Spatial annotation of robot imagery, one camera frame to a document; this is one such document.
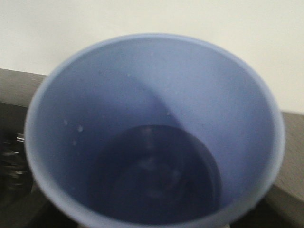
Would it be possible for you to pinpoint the light blue plastic cup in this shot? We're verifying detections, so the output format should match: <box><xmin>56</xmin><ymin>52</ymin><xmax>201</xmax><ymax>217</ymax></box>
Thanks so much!
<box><xmin>24</xmin><ymin>34</ymin><xmax>285</xmax><ymax>228</ymax></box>

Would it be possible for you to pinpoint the black glass gas cooktop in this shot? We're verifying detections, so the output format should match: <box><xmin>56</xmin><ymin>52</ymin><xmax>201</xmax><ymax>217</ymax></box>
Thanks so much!
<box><xmin>0</xmin><ymin>103</ymin><xmax>78</xmax><ymax>228</ymax></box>

